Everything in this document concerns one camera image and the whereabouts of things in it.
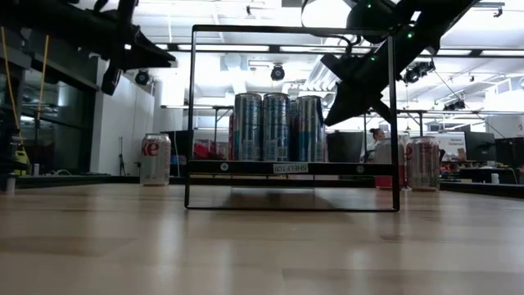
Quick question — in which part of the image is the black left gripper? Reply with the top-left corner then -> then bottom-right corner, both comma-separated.
73,0 -> 176,96

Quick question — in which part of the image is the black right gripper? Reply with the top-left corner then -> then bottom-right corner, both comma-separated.
320,32 -> 414,127

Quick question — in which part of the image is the blue silver energy drink can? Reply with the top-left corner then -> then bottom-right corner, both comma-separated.
233,92 -> 263,162
293,94 -> 327,163
261,92 -> 291,162

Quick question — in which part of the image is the white shelf label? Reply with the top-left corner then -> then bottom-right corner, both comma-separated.
273,162 -> 309,175

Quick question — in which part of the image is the round black ceiling spotlight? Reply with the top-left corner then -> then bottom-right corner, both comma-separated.
269,64 -> 287,82
133,68 -> 151,86

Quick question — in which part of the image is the person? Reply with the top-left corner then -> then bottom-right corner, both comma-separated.
368,127 -> 386,161

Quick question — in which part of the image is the black fabric panel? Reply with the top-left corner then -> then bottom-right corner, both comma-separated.
327,130 -> 365,161

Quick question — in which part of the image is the white can with red base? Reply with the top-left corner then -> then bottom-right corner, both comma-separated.
373,138 -> 400,190

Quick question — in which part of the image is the black track light cluster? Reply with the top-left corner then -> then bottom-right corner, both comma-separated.
442,99 -> 467,112
403,60 -> 437,85

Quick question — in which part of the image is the ceiling light strip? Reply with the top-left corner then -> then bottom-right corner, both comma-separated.
155,40 -> 524,59

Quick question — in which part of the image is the black computer monitor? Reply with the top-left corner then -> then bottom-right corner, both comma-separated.
494,137 -> 524,169
163,129 -> 190,157
464,130 -> 496,163

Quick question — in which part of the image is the silver Diet Coke can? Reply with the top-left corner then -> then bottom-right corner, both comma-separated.
404,136 -> 441,192
140,133 -> 172,186

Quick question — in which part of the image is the thin black stand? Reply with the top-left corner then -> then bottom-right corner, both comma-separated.
117,137 -> 126,176

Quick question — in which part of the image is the red patterned banner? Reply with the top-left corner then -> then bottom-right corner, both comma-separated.
192,141 -> 229,161

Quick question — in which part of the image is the yellow green device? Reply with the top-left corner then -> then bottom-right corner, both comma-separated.
13,147 -> 30,176

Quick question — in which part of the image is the wooden shelf with black frame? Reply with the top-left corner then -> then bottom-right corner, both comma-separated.
183,24 -> 401,213

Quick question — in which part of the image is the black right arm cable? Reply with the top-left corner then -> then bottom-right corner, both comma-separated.
300,0 -> 361,47

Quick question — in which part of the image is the orange extension cable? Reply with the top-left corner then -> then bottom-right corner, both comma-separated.
0,26 -> 51,136

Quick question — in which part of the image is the black aluminium rig frame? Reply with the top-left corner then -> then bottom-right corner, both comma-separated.
14,174 -> 524,201

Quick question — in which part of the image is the grey ceiling rail fixture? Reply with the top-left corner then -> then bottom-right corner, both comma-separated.
474,1 -> 505,18

